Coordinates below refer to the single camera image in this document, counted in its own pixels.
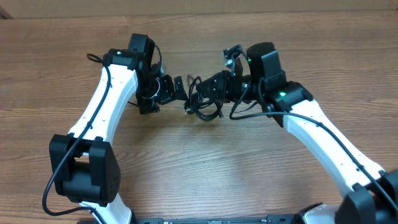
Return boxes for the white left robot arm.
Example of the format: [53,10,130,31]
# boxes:
[42,34,188,223]

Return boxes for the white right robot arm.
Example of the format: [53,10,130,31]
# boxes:
[196,42,397,223]

